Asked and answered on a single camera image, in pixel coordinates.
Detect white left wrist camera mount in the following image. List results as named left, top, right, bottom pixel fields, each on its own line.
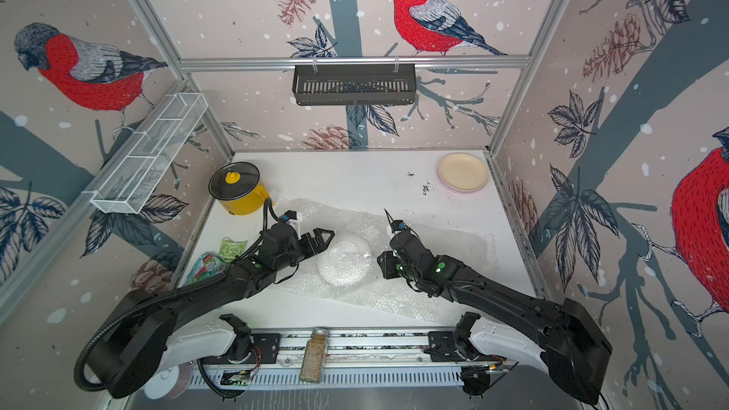
left=280, top=210, right=299, bottom=224

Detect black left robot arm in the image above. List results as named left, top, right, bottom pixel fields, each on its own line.
left=73, top=222, right=335, bottom=399

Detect white wire mesh shelf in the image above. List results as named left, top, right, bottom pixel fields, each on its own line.
left=90, top=92, right=208, bottom=214

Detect small green sachet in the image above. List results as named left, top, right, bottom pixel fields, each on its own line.
left=218, top=237, right=248, bottom=263

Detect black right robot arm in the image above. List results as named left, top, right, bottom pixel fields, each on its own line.
left=377, top=220, right=612, bottom=405

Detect green snack packet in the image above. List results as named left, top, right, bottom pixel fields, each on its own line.
left=184, top=252, right=228, bottom=286

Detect yellow pot with black lid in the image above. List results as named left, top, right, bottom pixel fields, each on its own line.
left=208, top=161, right=270, bottom=216

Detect white tape roll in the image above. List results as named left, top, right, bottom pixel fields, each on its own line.
left=142, top=364, right=193, bottom=401

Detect spice jar with granules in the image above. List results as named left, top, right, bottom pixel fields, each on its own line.
left=299, top=328, right=328, bottom=383

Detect cream plate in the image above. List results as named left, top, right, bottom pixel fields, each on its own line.
left=437, top=153, right=490, bottom=189

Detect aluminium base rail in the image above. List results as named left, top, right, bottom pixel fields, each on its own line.
left=191, top=322, right=548, bottom=391

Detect pink dinner plate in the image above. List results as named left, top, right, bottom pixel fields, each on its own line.
left=439, top=180, right=488, bottom=195

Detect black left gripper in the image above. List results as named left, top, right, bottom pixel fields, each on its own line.
left=274, top=228, right=335, bottom=273

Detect black hanging wire basket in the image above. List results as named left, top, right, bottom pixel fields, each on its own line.
left=292, top=63, right=417, bottom=106

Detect patterned plate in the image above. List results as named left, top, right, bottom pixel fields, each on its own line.
left=316, top=233, right=373, bottom=287

